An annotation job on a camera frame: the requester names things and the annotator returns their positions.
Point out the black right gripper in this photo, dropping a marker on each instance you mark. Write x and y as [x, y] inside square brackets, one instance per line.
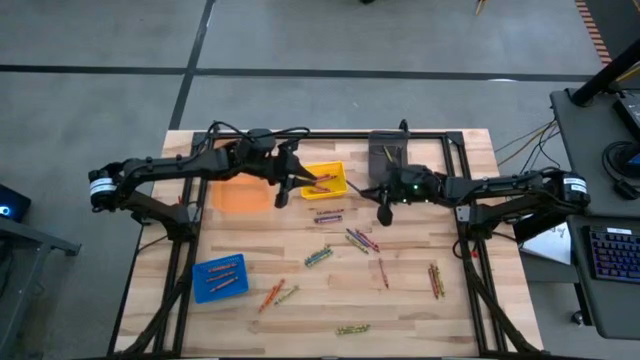
[415, 192]

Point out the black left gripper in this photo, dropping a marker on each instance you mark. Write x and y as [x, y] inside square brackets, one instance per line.
[275, 165]

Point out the yellow green crayon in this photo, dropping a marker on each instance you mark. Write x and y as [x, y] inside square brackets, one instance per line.
[388, 154]
[322, 258]
[440, 282]
[355, 327]
[350, 332]
[286, 295]
[356, 244]

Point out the grey plastic bin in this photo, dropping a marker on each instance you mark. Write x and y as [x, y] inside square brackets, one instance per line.
[376, 150]

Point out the purple blue crayon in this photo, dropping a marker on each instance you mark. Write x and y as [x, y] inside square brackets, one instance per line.
[358, 238]

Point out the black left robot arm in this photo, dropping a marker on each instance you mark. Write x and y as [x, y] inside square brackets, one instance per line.
[165, 167]

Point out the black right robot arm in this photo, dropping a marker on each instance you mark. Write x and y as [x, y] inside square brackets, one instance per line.
[500, 185]

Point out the yellow plastic basket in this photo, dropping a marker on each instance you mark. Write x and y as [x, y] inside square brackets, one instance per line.
[337, 192]

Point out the orange translucent plastic bin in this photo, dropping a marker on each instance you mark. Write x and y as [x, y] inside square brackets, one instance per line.
[240, 195]

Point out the pink red crayon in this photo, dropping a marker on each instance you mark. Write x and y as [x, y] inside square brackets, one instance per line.
[383, 273]

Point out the blue plastic basket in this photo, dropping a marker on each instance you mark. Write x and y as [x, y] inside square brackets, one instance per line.
[200, 295]

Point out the black diagonal bar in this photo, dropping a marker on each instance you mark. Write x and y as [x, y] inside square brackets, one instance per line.
[550, 227]

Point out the white paper sheet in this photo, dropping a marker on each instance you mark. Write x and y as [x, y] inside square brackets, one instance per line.
[550, 245]

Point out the wooden stick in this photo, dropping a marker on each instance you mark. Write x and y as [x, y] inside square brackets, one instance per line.
[481, 6]

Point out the black caster wheel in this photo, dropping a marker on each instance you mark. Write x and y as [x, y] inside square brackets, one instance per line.
[578, 318]

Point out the black headphones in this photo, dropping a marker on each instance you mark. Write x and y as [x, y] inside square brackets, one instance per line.
[625, 190]

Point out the backlit keyboard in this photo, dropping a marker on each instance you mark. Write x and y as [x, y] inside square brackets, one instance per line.
[617, 255]

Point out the black pole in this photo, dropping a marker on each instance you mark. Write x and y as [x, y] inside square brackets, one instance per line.
[600, 80]

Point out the grey keyboard desk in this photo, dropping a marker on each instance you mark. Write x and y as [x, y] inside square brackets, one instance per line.
[615, 310]

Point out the grey side cart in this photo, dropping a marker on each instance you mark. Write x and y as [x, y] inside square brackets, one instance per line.
[40, 239]

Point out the black box with blue light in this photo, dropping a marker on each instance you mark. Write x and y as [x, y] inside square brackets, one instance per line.
[17, 200]

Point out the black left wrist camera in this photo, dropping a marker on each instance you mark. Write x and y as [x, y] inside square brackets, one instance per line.
[261, 141]

